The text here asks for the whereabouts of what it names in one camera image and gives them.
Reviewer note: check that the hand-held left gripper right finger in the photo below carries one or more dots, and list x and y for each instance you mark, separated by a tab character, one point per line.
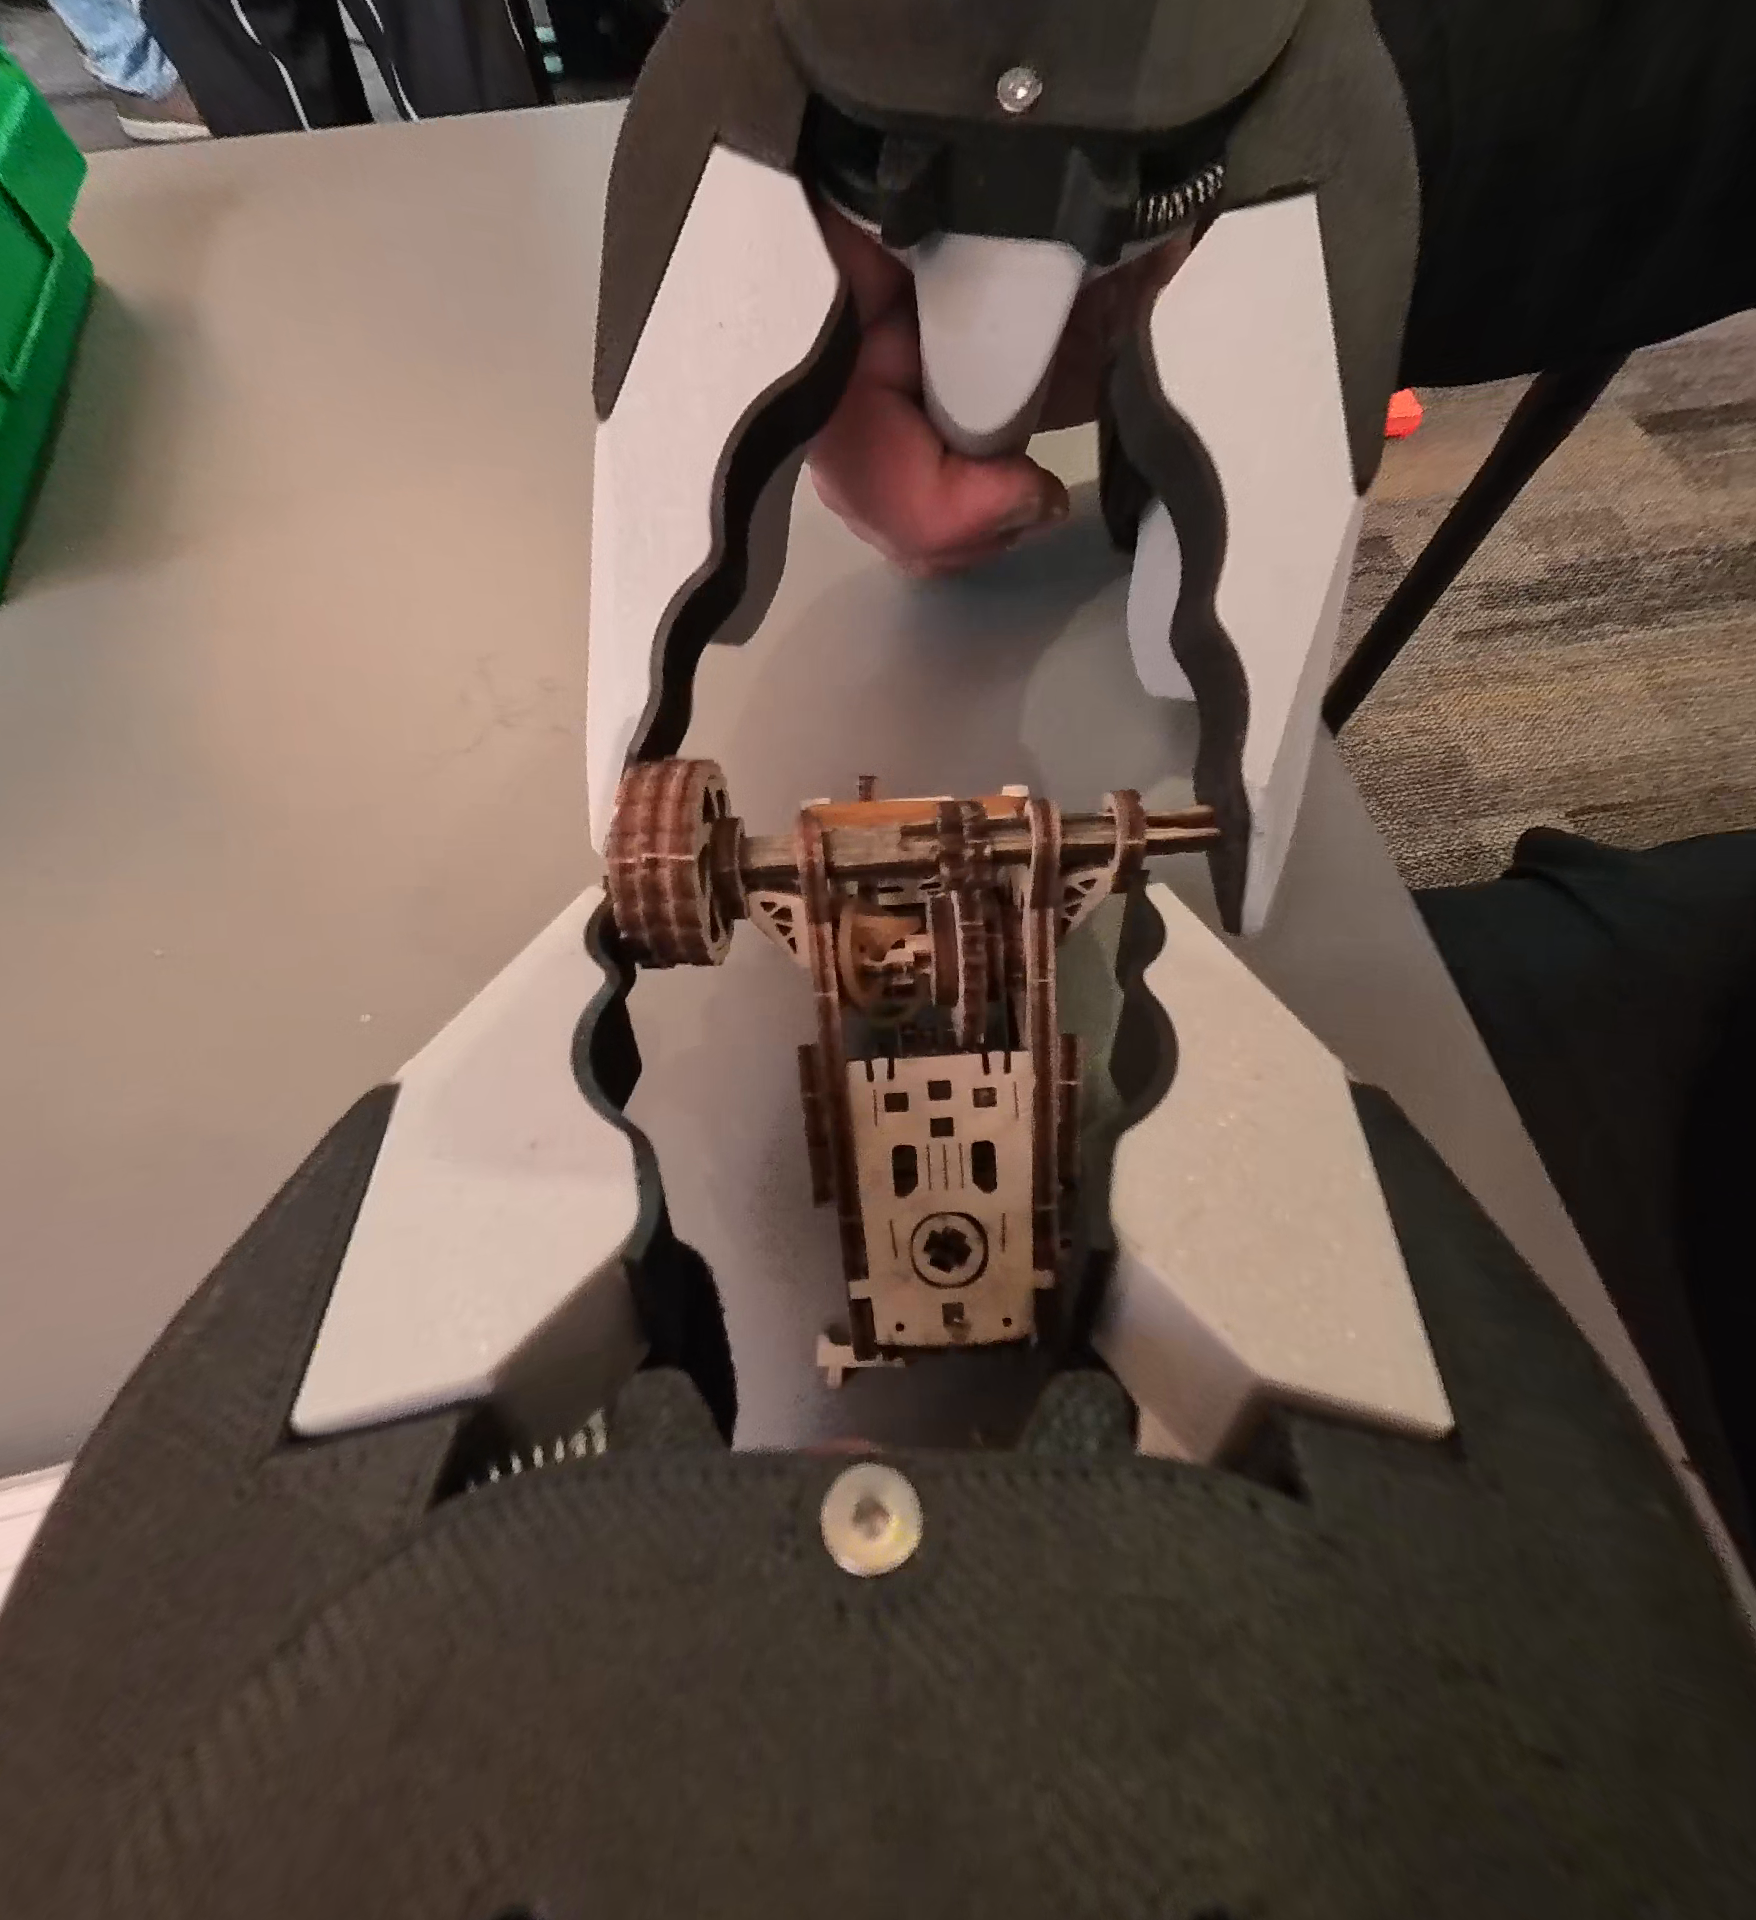
1268	1184

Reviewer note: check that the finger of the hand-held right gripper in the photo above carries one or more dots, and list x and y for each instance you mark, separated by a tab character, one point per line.
669	495
1291	526

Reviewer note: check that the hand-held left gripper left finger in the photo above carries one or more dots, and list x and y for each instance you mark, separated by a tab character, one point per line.
488	1200

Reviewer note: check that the wooden buggy model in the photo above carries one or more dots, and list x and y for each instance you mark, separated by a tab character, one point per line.
938	1184

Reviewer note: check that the thick wooden wheel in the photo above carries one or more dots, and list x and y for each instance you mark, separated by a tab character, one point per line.
662	870

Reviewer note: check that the person's right forearm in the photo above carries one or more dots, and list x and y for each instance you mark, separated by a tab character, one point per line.
1598	181

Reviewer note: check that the person's right hand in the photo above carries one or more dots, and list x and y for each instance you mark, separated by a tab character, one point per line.
938	511

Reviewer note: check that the orange traffic cone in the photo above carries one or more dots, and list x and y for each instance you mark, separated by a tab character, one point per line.
1405	412

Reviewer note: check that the person's black clothing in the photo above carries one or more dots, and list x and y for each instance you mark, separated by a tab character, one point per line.
1689	1126

